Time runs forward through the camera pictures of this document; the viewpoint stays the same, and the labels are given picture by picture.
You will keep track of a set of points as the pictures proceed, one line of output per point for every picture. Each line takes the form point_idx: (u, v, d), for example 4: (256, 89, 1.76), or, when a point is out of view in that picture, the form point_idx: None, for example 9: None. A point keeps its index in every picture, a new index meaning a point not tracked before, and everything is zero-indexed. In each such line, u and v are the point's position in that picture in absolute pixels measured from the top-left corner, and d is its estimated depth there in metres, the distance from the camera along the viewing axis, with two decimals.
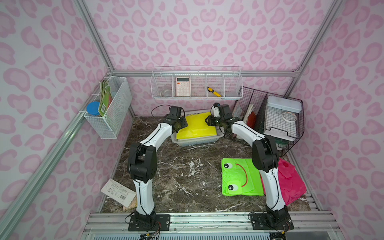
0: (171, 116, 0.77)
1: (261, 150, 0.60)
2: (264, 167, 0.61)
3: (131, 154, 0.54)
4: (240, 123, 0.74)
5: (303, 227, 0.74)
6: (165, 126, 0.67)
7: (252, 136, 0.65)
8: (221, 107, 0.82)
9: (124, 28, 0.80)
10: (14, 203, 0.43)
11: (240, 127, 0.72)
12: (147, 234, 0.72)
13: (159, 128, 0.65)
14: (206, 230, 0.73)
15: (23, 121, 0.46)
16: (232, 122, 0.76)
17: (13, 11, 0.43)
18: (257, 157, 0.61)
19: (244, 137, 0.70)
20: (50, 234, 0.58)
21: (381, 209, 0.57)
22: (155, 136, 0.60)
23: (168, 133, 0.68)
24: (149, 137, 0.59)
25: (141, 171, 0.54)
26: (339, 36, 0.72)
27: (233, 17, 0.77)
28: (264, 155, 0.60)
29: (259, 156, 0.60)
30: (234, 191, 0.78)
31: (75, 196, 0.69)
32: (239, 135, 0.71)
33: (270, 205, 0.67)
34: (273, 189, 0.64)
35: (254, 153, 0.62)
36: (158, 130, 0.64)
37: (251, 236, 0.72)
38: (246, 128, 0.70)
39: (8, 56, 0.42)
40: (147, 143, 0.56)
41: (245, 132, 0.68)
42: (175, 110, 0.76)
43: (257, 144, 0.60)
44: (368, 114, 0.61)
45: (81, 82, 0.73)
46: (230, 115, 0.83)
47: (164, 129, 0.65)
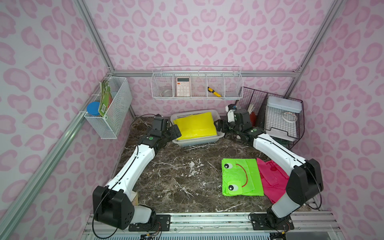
0: (155, 132, 0.62)
1: (304, 179, 0.44)
2: (305, 201, 0.46)
3: (97, 201, 0.41)
4: (267, 138, 0.58)
5: (303, 227, 0.74)
6: (142, 151, 0.53)
7: (286, 159, 0.50)
8: (239, 114, 0.64)
9: (124, 28, 0.80)
10: (14, 203, 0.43)
11: (267, 143, 0.56)
12: (147, 234, 0.72)
13: (134, 156, 0.51)
14: (206, 230, 0.73)
15: (23, 121, 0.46)
16: (254, 135, 0.60)
17: (13, 11, 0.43)
18: (295, 188, 0.47)
19: (273, 156, 0.54)
20: (50, 234, 0.58)
21: (381, 209, 0.57)
22: (128, 171, 0.47)
23: (148, 157, 0.54)
24: (120, 174, 0.46)
25: (113, 221, 0.42)
26: (339, 36, 0.72)
27: (233, 17, 0.77)
28: (306, 186, 0.45)
29: (301, 187, 0.44)
30: (234, 191, 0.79)
31: (75, 196, 0.69)
32: (266, 153, 0.57)
33: (278, 215, 0.64)
34: (290, 209, 0.56)
35: (292, 182, 0.47)
36: (134, 159, 0.50)
37: (251, 236, 0.72)
38: (276, 146, 0.54)
39: (8, 56, 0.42)
40: (115, 186, 0.43)
41: (275, 151, 0.53)
42: (159, 123, 0.60)
43: (298, 172, 0.45)
44: (368, 114, 0.61)
45: (81, 82, 0.73)
46: (249, 126, 0.67)
47: (141, 157, 0.51)
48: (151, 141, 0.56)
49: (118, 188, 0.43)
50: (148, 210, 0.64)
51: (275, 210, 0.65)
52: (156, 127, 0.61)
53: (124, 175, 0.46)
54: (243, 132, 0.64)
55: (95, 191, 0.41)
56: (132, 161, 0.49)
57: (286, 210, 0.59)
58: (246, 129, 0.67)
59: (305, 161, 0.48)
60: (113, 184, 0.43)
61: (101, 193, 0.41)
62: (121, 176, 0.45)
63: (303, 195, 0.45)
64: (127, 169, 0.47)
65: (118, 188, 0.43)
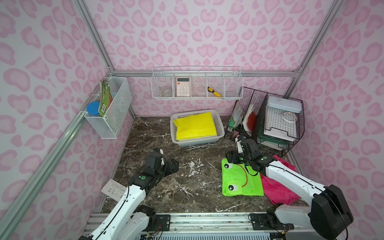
0: (148, 170, 0.61)
1: (328, 209, 0.41)
2: (335, 234, 0.41)
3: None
4: (279, 165, 0.57)
5: (303, 227, 0.74)
6: (133, 193, 0.52)
7: (303, 186, 0.47)
8: (246, 144, 0.66)
9: (124, 28, 0.80)
10: (14, 203, 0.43)
11: (280, 171, 0.55)
12: (147, 234, 0.72)
13: (123, 200, 0.50)
14: (206, 230, 0.73)
15: (23, 121, 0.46)
16: (265, 164, 0.59)
17: (13, 11, 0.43)
18: (321, 219, 0.42)
19: (290, 185, 0.51)
20: (50, 235, 0.58)
21: (381, 209, 0.57)
22: (115, 218, 0.45)
23: (139, 199, 0.53)
24: (106, 221, 0.44)
25: None
26: (339, 36, 0.72)
27: (233, 17, 0.77)
28: (332, 216, 0.41)
29: (327, 219, 0.41)
30: (234, 191, 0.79)
31: (75, 196, 0.69)
32: (281, 182, 0.55)
33: (280, 219, 0.64)
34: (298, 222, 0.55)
35: (316, 213, 0.43)
36: (123, 203, 0.49)
37: (251, 236, 0.72)
38: (289, 173, 0.53)
39: (8, 56, 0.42)
40: (99, 237, 0.41)
41: (290, 179, 0.51)
42: (152, 161, 0.60)
43: (320, 202, 0.41)
44: (368, 114, 0.61)
45: (81, 82, 0.73)
46: (258, 154, 0.66)
47: (131, 200, 0.50)
48: (143, 182, 0.55)
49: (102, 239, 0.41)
50: (144, 220, 0.62)
51: (278, 215, 0.64)
52: (149, 164, 0.61)
53: (111, 222, 0.44)
54: (253, 161, 0.64)
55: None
56: (121, 206, 0.48)
57: (292, 221, 0.58)
58: (256, 157, 0.66)
59: (325, 188, 0.45)
60: (97, 235, 0.41)
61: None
62: (107, 223, 0.44)
63: (332, 227, 0.41)
64: (114, 214, 0.46)
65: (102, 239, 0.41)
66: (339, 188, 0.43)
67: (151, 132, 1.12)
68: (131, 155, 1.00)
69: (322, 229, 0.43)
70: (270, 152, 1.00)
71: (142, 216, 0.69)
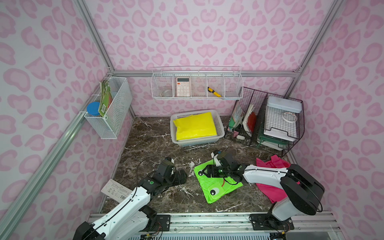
0: (157, 177, 0.64)
1: (295, 185, 0.46)
2: (314, 208, 0.43)
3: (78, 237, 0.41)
4: (252, 167, 0.63)
5: (303, 227, 0.74)
6: (140, 194, 0.54)
7: (273, 176, 0.52)
8: (222, 157, 0.70)
9: (124, 28, 0.80)
10: (13, 203, 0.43)
11: (253, 171, 0.61)
12: (147, 234, 0.72)
13: (129, 199, 0.52)
14: (206, 230, 0.73)
15: (23, 121, 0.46)
16: (242, 172, 0.64)
17: (13, 11, 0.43)
18: (297, 198, 0.45)
19: (264, 180, 0.57)
20: (50, 235, 0.58)
21: (381, 209, 0.57)
22: (117, 214, 0.47)
23: (144, 201, 0.55)
24: (109, 214, 0.46)
25: None
26: (339, 36, 0.72)
27: (233, 17, 0.77)
28: (302, 191, 0.45)
29: (298, 195, 0.44)
30: (216, 195, 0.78)
31: (74, 196, 0.69)
32: (256, 180, 0.60)
33: (279, 218, 0.63)
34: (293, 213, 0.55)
35: (291, 194, 0.46)
36: (128, 202, 0.51)
37: (251, 236, 0.72)
38: (262, 170, 0.58)
39: (8, 56, 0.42)
40: (100, 228, 0.43)
41: (262, 175, 0.56)
42: (163, 169, 0.63)
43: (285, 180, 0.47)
44: (368, 114, 0.61)
45: (81, 82, 0.73)
46: (236, 164, 0.71)
47: (136, 201, 0.52)
48: (151, 187, 0.57)
49: (101, 230, 0.42)
50: (143, 221, 0.62)
51: (276, 215, 0.64)
52: (159, 171, 0.63)
53: (113, 216, 0.46)
54: (233, 173, 0.70)
55: (79, 228, 0.42)
56: (125, 204, 0.50)
57: (289, 214, 0.58)
58: (234, 169, 0.71)
59: (289, 170, 0.50)
60: (98, 226, 0.43)
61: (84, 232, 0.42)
62: (109, 216, 0.46)
63: (307, 201, 0.44)
64: (117, 210, 0.48)
65: (101, 231, 0.42)
66: (298, 166, 0.49)
67: (151, 133, 1.12)
68: (131, 156, 1.00)
69: (306, 209, 0.46)
70: (270, 152, 1.00)
71: (142, 216, 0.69)
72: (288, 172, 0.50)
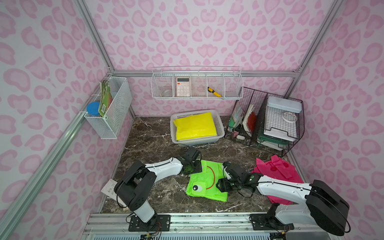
0: (187, 156, 0.73)
1: (325, 208, 0.42)
2: (342, 229, 0.41)
3: (131, 172, 0.49)
4: (267, 179, 0.59)
5: (303, 227, 0.74)
6: (176, 161, 0.63)
7: (293, 192, 0.49)
8: (231, 169, 0.68)
9: (124, 28, 0.80)
10: (13, 203, 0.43)
11: (270, 184, 0.57)
12: (147, 234, 0.72)
13: (169, 161, 0.61)
14: (206, 230, 0.73)
15: (23, 121, 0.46)
16: (255, 183, 0.61)
17: (13, 11, 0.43)
18: (325, 219, 0.43)
19: (281, 194, 0.53)
20: (50, 234, 0.58)
21: (381, 209, 0.57)
22: (162, 165, 0.56)
23: (177, 168, 0.63)
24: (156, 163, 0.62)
25: (127, 197, 0.46)
26: (339, 36, 0.72)
27: (233, 17, 0.77)
28: (333, 214, 0.42)
29: (330, 219, 0.41)
30: (197, 192, 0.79)
31: (75, 196, 0.69)
32: (272, 193, 0.56)
33: (282, 221, 0.63)
34: (298, 219, 0.55)
35: (319, 215, 0.43)
36: (168, 162, 0.60)
37: (251, 236, 0.72)
38: (279, 184, 0.54)
39: (8, 56, 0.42)
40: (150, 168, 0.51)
41: (280, 190, 0.53)
42: (192, 151, 0.73)
43: (313, 202, 0.43)
44: (368, 114, 0.61)
45: (81, 82, 0.73)
46: (246, 175, 0.68)
47: (173, 164, 0.61)
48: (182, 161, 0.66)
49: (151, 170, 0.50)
50: (151, 212, 0.64)
51: (280, 218, 0.63)
52: (189, 153, 0.73)
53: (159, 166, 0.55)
54: (244, 184, 0.65)
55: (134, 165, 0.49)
56: (166, 163, 0.59)
57: (294, 219, 0.57)
58: (245, 179, 0.67)
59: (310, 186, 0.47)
60: (149, 166, 0.52)
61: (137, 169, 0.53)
62: (156, 164, 0.55)
63: (337, 224, 0.41)
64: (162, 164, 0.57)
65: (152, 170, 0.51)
66: (321, 181, 0.46)
67: (151, 132, 1.12)
68: (131, 155, 1.00)
69: (331, 227, 0.43)
70: (270, 152, 1.00)
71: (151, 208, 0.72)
72: (311, 189, 0.47)
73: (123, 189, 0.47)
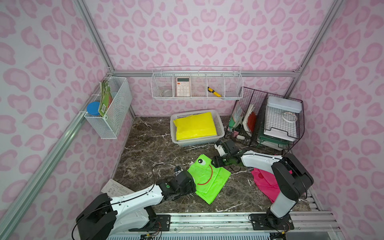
0: (174, 183, 0.65)
1: (286, 172, 0.49)
2: (297, 194, 0.46)
3: (94, 205, 0.44)
4: (250, 151, 0.67)
5: (303, 227, 0.74)
6: (155, 192, 0.56)
7: (267, 161, 0.55)
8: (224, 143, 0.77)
9: (125, 28, 0.80)
10: (14, 203, 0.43)
11: (251, 155, 0.64)
12: (147, 234, 0.72)
13: (145, 192, 0.54)
14: (206, 230, 0.73)
15: (23, 121, 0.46)
16: (241, 154, 0.68)
17: (13, 11, 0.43)
18: (284, 184, 0.49)
19: (258, 165, 0.60)
20: (50, 234, 0.58)
21: (381, 209, 0.57)
22: (132, 200, 0.49)
23: (156, 200, 0.57)
24: (126, 196, 0.49)
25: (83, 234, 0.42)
26: (339, 35, 0.72)
27: (233, 17, 0.77)
28: (291, 178, 0.48)
29: (286, 181, 0.47)
30: None
31: (75, 196, 0.69)
32: (253, 164, 0.63)
33: (277, 215, 0.64)
34: (288, 208, 0.57)
35: (280, 180, 0.50)
36: (144, 194, 0.53)
37: (251, 236, 0.72)
38: (258, 155, 0.62)
39: (8, 56, 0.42)
40: (115, 205, 0.45)
41: (258, 159, 0.59)
42: (181, 178, 0.64)
43: (277, 167, 0.49)
44: (368, 114, 0.61)
45: (81, 82, 0.73)
46: (235, 149, 0.76)
47: (150, 197, 0.54)
48: (166, 190, 0.59)
49: (115, 208, 0.45)
50: (143, 219, 0.62)
51: (274, 210, 0.65)
52: (177, 178, 0.65)
53: (128, 200, 0.49)
54: (233, 156, 0.73)
55: (99, 198, 0.45)
56: (141, 195, 0.52)
57: (285, 210, 0.59)
58: (234, 152, 0.76)
59: (283, 158, 0.53)
60: (115, 202, 0.46)
61: (101, 202, 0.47)
62: (125, 198, 0.49)
63: (293, 187, 0.47)
64: (133, 197, 0.50)
65: (115, 208, 0.45)
66: (294, 155, 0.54)
67: (151, 133, 1.12)
68: (131, 156, 1.00)
69: (289, 194, 0.49)
70: (270, 152, 1.00)
71: (146, 214, 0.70)
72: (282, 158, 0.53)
73: (83, 224, 0.43)
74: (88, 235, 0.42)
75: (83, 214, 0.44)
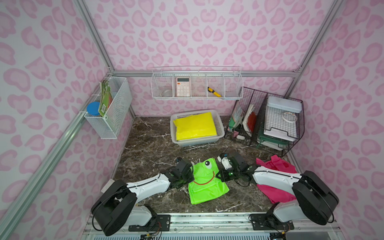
0: (176, 172, 0.69)
1: (309, 193, 0.44)
2: (324, 218, 0.42)
3: (111, 191, 0.45)
4: (262, 169, 0.62)
5: (303, 227, 0.74)
6: (163, 178, 0.60)
7: (284, 180, 0.51)
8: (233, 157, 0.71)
9: (124, 28, 0.80)
10: (14, 203, 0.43)
11: (264, 173, 0.59)
12: (147, 234, 0.72)
13: (155, 178, 0.58)
14: (206, 230, 0.73)
15: (23, 121, 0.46)
16: (251, 172, 0.64)
17: (13, 11, 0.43)
18: (308, 206, 0.44)
19: (274, 183, 0.55)
20: (50, 234, 0.58)
21: (381, 209, 0.57)
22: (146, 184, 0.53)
23: (165, 186, 0.60)
24: (140, 181, 0.53)
25: (104, 220, 0.42)
26: (339, 35, 0.72)
27: (233, 17, 0.77)
28: (316, 200, 0.44)
29: (311, 204, 0.43)
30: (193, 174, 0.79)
31: (75, 196, 0.69)
32: (266, 182, 0.59)
33: (281, 219, 0.63)
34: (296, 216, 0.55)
35: (303, 201, 0.45)
36: (154, 180, 0.56)
37: (251, 236, 0.72)
38: (273, 173, 0.56)
39: (8, 56, 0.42)
40: (132, 189, 0.48)
41: (272, 178, 0.55)
42: (182, 166, 0.68)
43: (299, 189, 0.45)
44: (368, 114, 0.61)
45: (81, 82, 0.73)
46: (245, 165, 0.71)
47: (160, 182, 0.57)
48: (171, 178, 0.63)
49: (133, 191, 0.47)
50: (147, 215, 0.63)
51: (277, 215, 0.64)
52: (178, 167, 0.69)
53: (143, 184, 0.52)
54: (242, 173, 0.68)
55: (114, 184, 0.46)
56: (152, 181, 0.56)
57: (291, 217, 0.58)
58: (244, 168, 0.71)
59: (302, 176, 0.49)
60: (131, 186, 0.49)
61: (116, 188, 0.45)
62: (140, 183, 0.52)
63: (319, 211, 0.43)
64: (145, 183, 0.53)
65: (133, 191, 0.47)
66: (314, 174, 0.47)
67: (151, 132, 1.12)
68: (131, 156, 1.00)
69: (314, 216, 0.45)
70: (270, 152, 1.00)
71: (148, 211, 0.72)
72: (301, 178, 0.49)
73: (101, 211, 0.44)
74: (110, 220, 0.42)
75: (100, 202, 0.45)
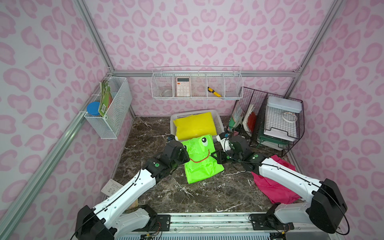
0: (164, 157, 0.58)
1: (326, 205, 0.41)
2: (334, 228, 0.41)
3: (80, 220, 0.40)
4: (272, 163, 0.55)
5: (303, 227, 0.74)
6: (143, 180, 0.50)
7: (299, 184, 0.46)
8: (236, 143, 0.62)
9: (124, 28, 0.80)
10: (14, 202, 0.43)
11: (274, 169, 0.53)
12: (147, 234, 0.72)
13: (132, 183, 0.48)
14: (206, 230, 0.73)
15: (23, 121, 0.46)
16: (258, 163, 0.57)
17: (13, 11, 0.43)
18: (322, 215, 0.42)
19: (283, 181, 0.51)
20: (50, 234, 0.58)
21: (381, 209, 0.57)
22: (118, 199, 0.44)
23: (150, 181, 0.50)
24: (110, 200, 0.44)
25: None
26: (339, 35, 0.72)
27: (233, 17, 0.77)
28: (332, 212, 0.41)
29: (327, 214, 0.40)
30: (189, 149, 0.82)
31: (74, 196, 0.69)
32: (274, 179, 0.54)
33: (282, 221, 0.63)
34: (298, 219, 0.55)
35: (317, 210, 0.42)
36: (131, 186, 0.48)
37: (251, 236, 0.72)
38: (285, 172, 0.51)
39: (8, 56, 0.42)
40: (100, 213, 0.41)
41: (283, 176, 0.50)
42: (170, 150, 0.56)
43: (320, 200, 0.41)
44: (368, 114, 0.61)
45: (81, 82, 0.73)
46: (249, 152, 0.64)
47: (139, 185, 0.48)
48: (156, 169, 0.53)
49: (101, 216, 0.41)
50: (145, 218, 0.62)
51: (278, 215, 0.63)
52: (166, 152, 0.57)
53: (114, 201, 0.44)
54: (245, 161, 0.61)
55: (81, 212, 0.40)
56: (128, 188, 0.47)
57: (293, 219, 0.58)
58: (247, 156, 0.63)
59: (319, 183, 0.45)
60: (99, 211, 0.41)
61: (86, 215, 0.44)
62: (109, 202, 0.43)
63: (333, 222, 0.41)
64: (119, 195, 0.45)
65: (101, 216, 0.41)
66: (334, 183, 0.43)
67: (151, 132, 1.12)
68: (131, 155, 1.00)
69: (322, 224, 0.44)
70: (270, 152, 1.00)
71: (145, 213, 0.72)
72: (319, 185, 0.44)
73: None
74: None
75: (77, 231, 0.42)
